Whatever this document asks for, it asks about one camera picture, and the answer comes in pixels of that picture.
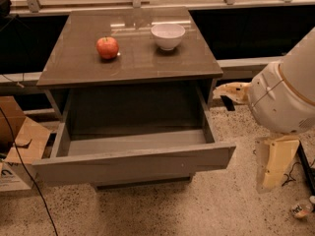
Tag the small plastic bottle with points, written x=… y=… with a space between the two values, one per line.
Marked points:
x=303 y=207

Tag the black bar on floor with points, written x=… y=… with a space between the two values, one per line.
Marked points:
x=309 y=171

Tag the open grey top drawer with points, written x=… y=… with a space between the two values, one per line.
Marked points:
x=112 y=136

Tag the red apple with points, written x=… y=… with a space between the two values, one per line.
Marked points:
x=107 y=47

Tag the black object top left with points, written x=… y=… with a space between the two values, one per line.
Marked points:
x=5 y=8

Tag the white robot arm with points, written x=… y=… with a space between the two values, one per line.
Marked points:
x=299 y=71

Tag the grey cabinet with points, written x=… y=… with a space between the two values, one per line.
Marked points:
x=77 y=45

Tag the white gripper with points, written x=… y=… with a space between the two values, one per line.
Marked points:
x=280 y=102

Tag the brown cardboard box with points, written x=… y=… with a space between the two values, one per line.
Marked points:
x=22 y=141

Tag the white ceramic bowl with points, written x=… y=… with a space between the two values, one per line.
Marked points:
x=167 y=36

